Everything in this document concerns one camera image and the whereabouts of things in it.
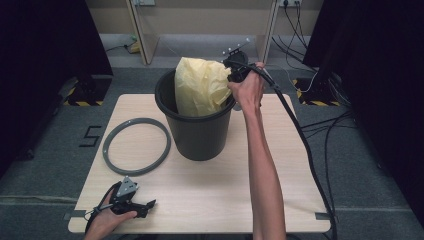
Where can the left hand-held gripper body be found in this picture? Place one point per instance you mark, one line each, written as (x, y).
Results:
(126, 188)

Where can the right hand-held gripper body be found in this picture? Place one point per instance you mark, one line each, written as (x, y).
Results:
(238, 58)

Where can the yellow plastic garbage bag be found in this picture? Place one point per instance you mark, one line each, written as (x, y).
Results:
(200, 86)

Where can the dark grey trash bin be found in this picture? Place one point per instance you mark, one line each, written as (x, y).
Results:
(200, 140)

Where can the person's right hand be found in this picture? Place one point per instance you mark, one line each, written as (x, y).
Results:
(250, 91)

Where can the person's left hand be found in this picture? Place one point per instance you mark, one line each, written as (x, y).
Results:
(100, 226)

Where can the grey tape piece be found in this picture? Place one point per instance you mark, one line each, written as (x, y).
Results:
(74, 214)
(321, 216)

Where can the white power strip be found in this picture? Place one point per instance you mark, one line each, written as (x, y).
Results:
(290, 2)

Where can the stand base with hazard tape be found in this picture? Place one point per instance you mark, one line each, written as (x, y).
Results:
(86, 91)
(316, 91)

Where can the black curtain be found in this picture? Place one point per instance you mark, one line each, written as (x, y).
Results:
(40, 66)
(383, 66)

